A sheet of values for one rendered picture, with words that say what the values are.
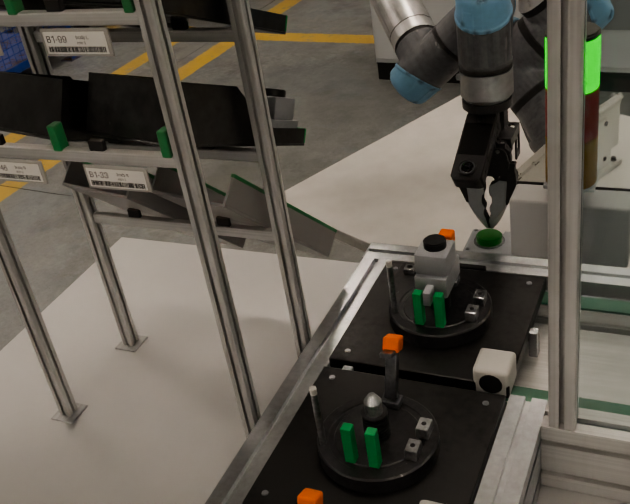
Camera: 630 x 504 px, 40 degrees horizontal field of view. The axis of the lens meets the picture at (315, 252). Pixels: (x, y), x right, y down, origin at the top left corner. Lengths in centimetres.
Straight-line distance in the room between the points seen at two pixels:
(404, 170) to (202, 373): 70
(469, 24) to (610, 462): 59
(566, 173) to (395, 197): 91
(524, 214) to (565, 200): 6
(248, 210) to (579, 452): 50
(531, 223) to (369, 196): 85
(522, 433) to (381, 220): 72
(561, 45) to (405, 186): 99
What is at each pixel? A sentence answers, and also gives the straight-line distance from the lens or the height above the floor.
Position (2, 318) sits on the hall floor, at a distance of 336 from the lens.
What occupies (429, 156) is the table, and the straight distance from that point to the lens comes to 187.
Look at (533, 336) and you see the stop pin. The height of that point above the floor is 96.
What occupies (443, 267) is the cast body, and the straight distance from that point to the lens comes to 112.
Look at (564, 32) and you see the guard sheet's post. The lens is 81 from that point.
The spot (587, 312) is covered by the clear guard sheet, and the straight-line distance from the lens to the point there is 95.
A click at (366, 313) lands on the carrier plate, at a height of 97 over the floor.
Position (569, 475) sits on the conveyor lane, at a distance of 111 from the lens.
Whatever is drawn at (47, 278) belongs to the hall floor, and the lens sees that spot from 350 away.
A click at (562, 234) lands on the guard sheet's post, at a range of 90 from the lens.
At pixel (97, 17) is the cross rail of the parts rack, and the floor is 147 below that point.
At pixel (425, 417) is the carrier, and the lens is 102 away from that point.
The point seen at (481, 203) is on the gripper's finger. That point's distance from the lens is 134.
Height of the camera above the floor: 169
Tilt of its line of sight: 32 degrees down
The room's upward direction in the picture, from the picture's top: 10 degrees counter-clockwise
